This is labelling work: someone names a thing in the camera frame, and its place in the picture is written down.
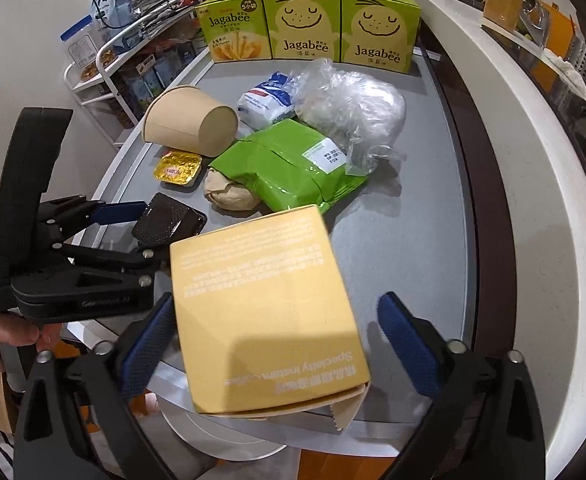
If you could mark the green snack box with fries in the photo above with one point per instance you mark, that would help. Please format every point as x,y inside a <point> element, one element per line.
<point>233,25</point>

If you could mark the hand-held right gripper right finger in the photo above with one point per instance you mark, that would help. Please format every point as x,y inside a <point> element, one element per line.
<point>408,340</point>

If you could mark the yellow translucent container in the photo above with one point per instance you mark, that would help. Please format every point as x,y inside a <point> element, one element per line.
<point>502,2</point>

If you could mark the white kitchen counter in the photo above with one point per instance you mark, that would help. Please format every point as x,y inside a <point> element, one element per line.
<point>538,210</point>

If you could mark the white round trash bin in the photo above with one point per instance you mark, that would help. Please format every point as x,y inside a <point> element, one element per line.
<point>223,430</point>

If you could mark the blue paper bag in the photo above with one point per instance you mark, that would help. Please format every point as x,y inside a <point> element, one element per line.
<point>110,2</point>

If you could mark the brown paper cup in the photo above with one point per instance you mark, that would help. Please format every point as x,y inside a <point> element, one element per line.
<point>183,120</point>

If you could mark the white blue tissue pack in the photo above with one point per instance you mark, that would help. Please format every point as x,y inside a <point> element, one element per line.
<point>265,105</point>

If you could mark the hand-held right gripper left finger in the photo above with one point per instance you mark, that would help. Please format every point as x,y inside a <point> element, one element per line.
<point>148,345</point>

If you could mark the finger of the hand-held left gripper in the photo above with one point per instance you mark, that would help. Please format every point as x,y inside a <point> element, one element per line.
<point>118,259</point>
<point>120,212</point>

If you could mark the crumpled brown paper ball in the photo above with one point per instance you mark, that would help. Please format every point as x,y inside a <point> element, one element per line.
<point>228,195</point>

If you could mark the green foil packet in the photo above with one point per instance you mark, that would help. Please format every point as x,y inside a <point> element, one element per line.
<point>283,170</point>

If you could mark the clear plastic bag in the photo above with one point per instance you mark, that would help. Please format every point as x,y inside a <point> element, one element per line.
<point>348,105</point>

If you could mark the green snack box with face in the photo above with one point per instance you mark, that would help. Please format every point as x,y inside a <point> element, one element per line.
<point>380,30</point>
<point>303,20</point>

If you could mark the clear zip bag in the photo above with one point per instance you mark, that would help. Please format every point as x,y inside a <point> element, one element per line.
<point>80,47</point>

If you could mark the gold foil butter packet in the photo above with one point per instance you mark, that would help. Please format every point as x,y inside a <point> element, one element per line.
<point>178,170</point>

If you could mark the metal-framed grey table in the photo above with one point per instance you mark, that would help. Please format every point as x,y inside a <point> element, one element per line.
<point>423,260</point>

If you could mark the black plastic tray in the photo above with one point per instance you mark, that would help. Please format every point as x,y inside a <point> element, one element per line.
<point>165,220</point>

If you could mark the yellow cardboard box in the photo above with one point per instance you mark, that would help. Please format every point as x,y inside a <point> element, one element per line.
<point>263,310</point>

